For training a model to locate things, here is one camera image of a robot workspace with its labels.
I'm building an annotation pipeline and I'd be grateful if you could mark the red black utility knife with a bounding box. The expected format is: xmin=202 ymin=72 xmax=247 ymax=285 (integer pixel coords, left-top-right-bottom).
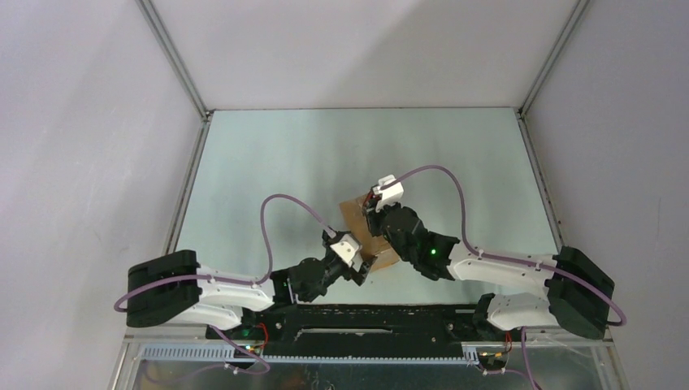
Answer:
xmin=362 ymin=192 xmax=376 ymax=215

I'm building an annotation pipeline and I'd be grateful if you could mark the brown cardboard express box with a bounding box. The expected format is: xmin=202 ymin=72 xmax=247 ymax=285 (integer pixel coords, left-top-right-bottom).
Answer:
xmin=339 ymin=195 xmax=401 ymax=272

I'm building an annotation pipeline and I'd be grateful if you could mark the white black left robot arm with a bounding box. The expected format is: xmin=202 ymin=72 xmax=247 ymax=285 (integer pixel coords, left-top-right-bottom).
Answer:
xmin=115 ymin=232 xmax=377 ymax=339

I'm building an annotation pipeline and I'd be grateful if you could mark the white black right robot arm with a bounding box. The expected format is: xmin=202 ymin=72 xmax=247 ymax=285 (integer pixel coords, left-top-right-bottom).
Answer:
xmin=362 ymin=203 xmax=614 ymax=340

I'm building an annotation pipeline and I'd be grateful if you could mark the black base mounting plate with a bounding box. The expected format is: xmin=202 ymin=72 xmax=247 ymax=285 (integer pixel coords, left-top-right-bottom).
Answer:
xmin=223 ymin=304 xmax=518 ymax=358

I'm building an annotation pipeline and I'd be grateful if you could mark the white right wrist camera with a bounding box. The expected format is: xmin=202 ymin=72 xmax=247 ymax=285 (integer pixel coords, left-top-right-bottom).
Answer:
xmin=371 ymin=175 xmax=404 ymax=212

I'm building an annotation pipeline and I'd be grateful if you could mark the grey cable duct rail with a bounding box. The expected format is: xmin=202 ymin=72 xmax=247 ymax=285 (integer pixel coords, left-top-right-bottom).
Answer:
xmin=139 ymin=343 xmax=479 ymax=365

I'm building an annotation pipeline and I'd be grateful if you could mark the aluminium frame post right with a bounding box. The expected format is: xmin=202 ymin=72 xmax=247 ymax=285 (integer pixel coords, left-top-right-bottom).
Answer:
xmin=517 ymin=0 xmax=592 ymax=119

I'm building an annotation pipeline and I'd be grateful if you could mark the aluminium frame post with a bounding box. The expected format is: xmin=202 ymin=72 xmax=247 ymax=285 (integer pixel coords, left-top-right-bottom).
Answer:
xmin=517 ymin=0 xmax=592 ymax=119
xmin=136 ymin=0 xmax=210 ymax=122

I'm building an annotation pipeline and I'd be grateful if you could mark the aluminium frame post left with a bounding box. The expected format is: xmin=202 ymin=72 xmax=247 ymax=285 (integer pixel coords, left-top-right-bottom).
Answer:
xmin=136 ymin=0 xmax=210 ymax=122

